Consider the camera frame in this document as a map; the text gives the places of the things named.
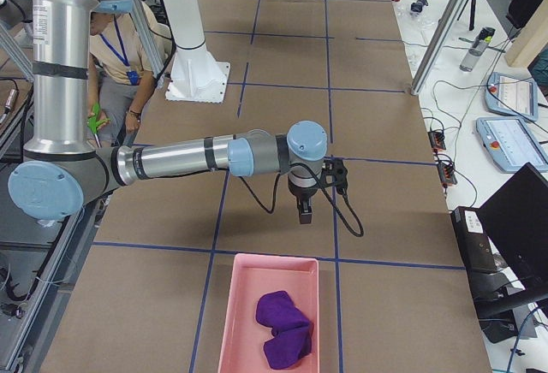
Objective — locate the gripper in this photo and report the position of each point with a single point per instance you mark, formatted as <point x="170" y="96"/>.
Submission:
<point x="300" y="196"/>

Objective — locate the orange connector block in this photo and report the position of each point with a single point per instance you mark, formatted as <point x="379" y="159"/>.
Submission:
<point x="446" y="173"/>
<point x="436" y="139"/>

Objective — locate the near teach pendant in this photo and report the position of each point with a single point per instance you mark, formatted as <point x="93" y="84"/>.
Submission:
<point x="510" y="143"/>

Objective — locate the seated person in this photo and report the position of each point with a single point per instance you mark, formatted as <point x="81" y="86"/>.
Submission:
<point x="120" y="77"/>

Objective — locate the aluminium frame post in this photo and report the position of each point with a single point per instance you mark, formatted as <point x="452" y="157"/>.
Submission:
<point x="448" y="18"/>

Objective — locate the near orange connector block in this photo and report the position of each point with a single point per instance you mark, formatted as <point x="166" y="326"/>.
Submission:
<point x="446" y="173"/>

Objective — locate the clear water bottle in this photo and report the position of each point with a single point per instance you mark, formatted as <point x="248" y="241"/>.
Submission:
<point x="477" y="49"/>

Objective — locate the teach pendant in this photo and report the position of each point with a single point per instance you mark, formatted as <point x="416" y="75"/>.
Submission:
<point x="509" y="95"/>
<point x="510" y="143"/>

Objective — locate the far teach pendant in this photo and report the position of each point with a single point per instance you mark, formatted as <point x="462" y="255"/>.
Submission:
<point x="509" y="95"/>

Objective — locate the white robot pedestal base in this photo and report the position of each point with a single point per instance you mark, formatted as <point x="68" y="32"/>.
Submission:
<point x="195" y="75"/>

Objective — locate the pink plastic tray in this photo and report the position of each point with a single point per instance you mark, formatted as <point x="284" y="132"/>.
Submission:
<point x="253" y="276"/>

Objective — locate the black monitor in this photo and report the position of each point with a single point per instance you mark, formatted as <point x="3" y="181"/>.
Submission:
<point x="515" y="219"/>

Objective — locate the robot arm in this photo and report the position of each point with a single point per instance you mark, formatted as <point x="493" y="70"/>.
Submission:
<point x="61" y="171"/>

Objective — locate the purple cloth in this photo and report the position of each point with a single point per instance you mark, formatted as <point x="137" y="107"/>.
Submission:
<point x="291" y="330"/>

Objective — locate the black box device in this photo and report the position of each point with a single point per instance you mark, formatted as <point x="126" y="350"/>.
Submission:
<point x="472" y="240"/>

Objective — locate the far orange connector block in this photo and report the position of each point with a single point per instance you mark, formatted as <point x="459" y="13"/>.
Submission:
<point x="436" y="139"/>

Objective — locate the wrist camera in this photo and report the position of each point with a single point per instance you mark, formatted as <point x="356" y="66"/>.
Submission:
<point x="334" y="174"/>

